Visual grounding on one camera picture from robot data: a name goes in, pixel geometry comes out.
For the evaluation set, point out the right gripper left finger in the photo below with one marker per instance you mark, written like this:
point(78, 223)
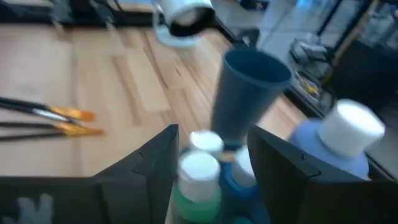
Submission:
point(124, 196)

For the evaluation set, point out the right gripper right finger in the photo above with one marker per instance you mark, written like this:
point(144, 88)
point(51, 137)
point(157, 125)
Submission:
point(311, 199)

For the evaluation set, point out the small blue paint bottle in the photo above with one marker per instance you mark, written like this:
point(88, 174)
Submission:
point(242, 168)

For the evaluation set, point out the small green paint bottle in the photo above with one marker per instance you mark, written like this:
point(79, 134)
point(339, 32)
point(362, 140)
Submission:
point(197, 177)

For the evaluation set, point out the large lavender paint bottle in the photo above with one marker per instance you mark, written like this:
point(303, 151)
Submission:
point(348, 127)

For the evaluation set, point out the orange-bristled black paintbrush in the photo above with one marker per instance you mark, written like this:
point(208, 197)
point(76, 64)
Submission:
point(71, 113)
point(77, 129)
point(49, 115)

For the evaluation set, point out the small black paint bottle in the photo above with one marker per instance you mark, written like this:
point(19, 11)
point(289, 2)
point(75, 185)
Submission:
point(206, 141)

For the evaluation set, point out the dark blue plastic cup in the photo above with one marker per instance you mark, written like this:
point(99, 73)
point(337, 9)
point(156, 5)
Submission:
point(245, 102)

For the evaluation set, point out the black desk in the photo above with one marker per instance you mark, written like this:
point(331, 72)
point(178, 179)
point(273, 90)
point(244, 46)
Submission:
point(367, 71)

